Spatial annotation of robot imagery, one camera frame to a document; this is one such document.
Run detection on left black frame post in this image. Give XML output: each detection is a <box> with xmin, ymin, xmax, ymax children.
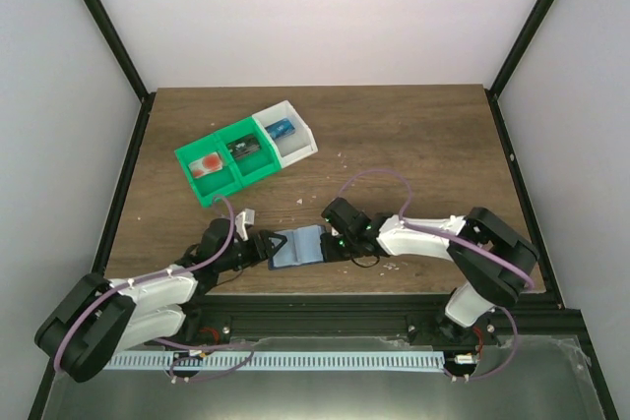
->
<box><xmin>83</xmin><ymin>0</ymin><xmax>150</xmax><ymax>102</ymax></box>

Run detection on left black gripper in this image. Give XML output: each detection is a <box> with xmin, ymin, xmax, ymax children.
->
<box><xmin>217</xmin><ymin>230</ymin><xmax>288</xmax><ymax>273</ymax></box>

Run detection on light blue slotted cable duct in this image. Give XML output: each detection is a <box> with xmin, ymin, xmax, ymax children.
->
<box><xmin>105</xmin><ymin>351</ymin><xmax>445</xmax><ymax>373</ymax></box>

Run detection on green bin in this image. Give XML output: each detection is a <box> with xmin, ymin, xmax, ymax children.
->
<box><xmin>216</xmin><ymin>117</ymin><xmax>281</xmax><ymax>187</ymax></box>
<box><xmin>175</xmin><ymin>134</ymin><xmax>241</xmax><ymax>208</ymax></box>

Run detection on black frame post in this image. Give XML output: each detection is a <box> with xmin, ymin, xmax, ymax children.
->
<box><xmin>487</xmin><ymin>0</ymin><xmax>555</xmax><ymax>98</ymax></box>
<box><xmin>83</xmin><ymin>0</ymin><xmax>150</xmax><ymax>102</ymax></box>

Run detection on blue leather card holder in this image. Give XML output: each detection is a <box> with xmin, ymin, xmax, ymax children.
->
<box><xmin>268</xmin><ymin>225</ymin><xmax>325</xmax><ymax>270</ymax></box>

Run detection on white bin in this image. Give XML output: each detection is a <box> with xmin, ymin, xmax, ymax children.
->
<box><xmin>252</xmin><ymin>100</ymin><xmax>318</xmax><ymax>168</ymax></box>

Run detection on right black frame post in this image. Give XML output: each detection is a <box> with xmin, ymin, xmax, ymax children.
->
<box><xmin>487</xmin><ymin>0</ymin><xmax>555</xmax><ymax>98</ymax></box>

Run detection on left black side rail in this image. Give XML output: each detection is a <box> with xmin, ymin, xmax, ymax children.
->
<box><xmin>83</xmin><ymin>91</ymin><xmax>157</xmax><ymax>281</ymax></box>

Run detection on right black side rail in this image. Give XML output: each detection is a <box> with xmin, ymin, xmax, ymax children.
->
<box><xmin>484</xmin><ymin>90</ymin><xmax>565</xmax><ymax>309</ymax></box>

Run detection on white red credit card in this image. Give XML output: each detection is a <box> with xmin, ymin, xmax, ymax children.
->
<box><xmin>188</xmin><ymin>151</ymin><xmax>223</xmax><ymax>179</ymax></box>

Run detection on middle green bin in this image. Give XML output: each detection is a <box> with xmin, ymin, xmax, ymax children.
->
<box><xmin>216</xmin><ymin>117</ymin><xmax>281</xmax><ymax>187</ymax></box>

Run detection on blue credit card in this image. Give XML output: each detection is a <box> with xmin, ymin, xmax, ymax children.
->
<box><xmin>265</xmin><ymin>118</ymin><xmax>295</xmax><ymax>141</ymax></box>

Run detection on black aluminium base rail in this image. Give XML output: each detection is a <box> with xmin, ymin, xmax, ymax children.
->
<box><xmin>170</xmin><ymin>294</ymin><xmax>588</xmax><ymax>349</ymax></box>

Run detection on black side rail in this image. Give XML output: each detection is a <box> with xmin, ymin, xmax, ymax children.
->
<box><xmin>484</xmin><ymin>90</ymin><xmax>565</xmax><ymax>309</ymax></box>
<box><xmin>83</xmin><ymin>91</ymin><xmax>157</xmax><ymax>281</ymax></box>

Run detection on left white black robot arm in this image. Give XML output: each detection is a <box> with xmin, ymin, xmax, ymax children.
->
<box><xmin>34</xmin><ymin>218</ymin><xmax>287</xmax><ymax>383</ymax></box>

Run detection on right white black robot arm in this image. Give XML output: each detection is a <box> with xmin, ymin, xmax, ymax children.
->
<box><xmin>320</xmin><ymin>198</ymin><xmax>539</xmax><ymax>344</ymax></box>

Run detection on black credit card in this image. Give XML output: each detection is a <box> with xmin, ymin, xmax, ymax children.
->
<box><xmin>226</xmin><ymin>134</ymin><xmax>261</xmax><ymax>160</ymax></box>

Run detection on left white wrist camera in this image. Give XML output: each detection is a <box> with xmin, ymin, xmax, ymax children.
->
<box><xmin>235</xmin><ymin>209</ymin><xmax>255</xmax><ymax>241</ymax></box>

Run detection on grey metal sheet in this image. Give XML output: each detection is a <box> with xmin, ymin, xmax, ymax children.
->
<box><xmin>41</xmin><ymin>336</ymin><xmax>616</xmax><ymax>419</ymax></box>

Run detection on left green bin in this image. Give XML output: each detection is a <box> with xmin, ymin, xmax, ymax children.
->
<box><xmin>175</xmin><ymin>134</ymin><xmax>241</xmax><ymax>208</ymax></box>

